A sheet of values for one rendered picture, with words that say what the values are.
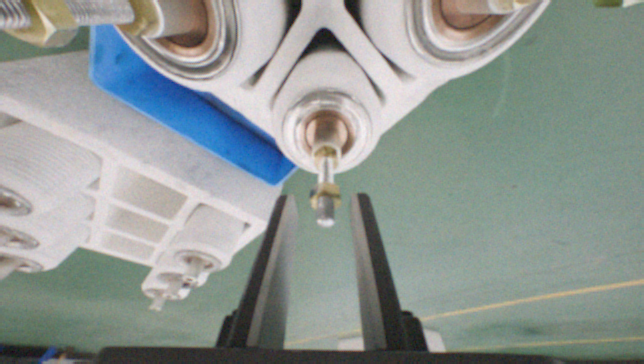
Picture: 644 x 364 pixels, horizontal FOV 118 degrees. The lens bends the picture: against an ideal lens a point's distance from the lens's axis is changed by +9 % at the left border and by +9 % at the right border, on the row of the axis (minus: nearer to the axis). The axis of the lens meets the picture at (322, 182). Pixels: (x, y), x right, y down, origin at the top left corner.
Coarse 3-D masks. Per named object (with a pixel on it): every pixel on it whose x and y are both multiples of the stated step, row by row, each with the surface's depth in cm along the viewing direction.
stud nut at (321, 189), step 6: (318, 186) 10; (324, 186) 10; (330, 186) 10; (336, 186) 10; (312, 192) 10; (318, 192) 10; (324, 192) 10; (330, 192) 10; (336, 192) 10; (312, 198) 10; (318, 198) 10; (336, 198) 10; (312, 204) 11; (336, 204) 10
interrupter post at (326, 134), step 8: (320, 128) 15; (328, 128) 15; (336, 128) 15; (320, 136) 14; (328, 136) 14; (336, 136) 14; (320, 144) 13; (328, 144) 13; (336, 144) 14; (312, 152) 14
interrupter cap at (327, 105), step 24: (312, 96) 14; (336, 96) 14; (288, 120) 15; (312, 120) 15; (336, 120) 15; (360, 120) 15; (288, 144) 16; (312, 144) 17; (360, 144) 16; (312, 168) 18; (336, 168) 18
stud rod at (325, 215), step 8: (320, 160) 13; (328, 160) 13; (320, 168) 12; (328, 168) 12; (320, 176) 12; (328, 176) 11; (320, 200) 10; (328, 200) 10; (320, 208) 10; (328, 208) 10; (320, 216) 9; (328, 216) 9; (320, 224) 10; (328, 224) 10
